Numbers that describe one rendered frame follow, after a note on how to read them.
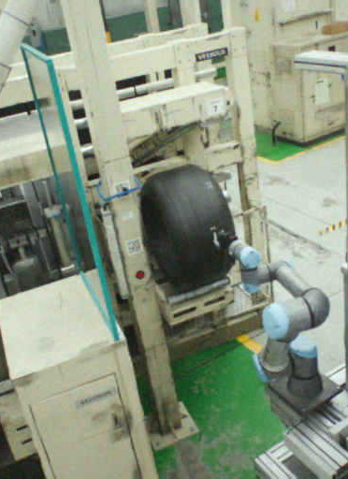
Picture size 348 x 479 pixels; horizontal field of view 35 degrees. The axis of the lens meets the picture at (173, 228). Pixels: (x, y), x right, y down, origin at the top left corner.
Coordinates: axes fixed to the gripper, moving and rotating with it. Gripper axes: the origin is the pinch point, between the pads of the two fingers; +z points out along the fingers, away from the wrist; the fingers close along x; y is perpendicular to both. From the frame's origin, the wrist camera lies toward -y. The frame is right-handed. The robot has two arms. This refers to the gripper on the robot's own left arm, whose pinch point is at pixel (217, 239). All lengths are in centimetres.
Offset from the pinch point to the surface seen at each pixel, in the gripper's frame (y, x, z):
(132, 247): 0.8, 34.2, 22.3
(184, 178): 26.8, 2.9, 19.6
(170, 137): 40, -7, 57
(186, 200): 19.4, 7.7, 9.0
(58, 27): 139, -120, 973
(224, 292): -35.4, -5.1, 17.5
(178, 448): -121, 35, 26
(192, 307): -38.2, 12.4, 19.2
